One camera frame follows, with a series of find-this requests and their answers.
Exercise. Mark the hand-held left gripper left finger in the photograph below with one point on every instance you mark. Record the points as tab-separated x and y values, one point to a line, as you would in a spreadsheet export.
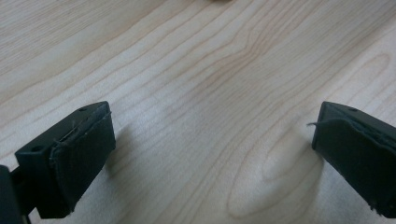
70	158

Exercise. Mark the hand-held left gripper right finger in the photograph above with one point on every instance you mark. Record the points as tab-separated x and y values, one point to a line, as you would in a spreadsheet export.
358	152

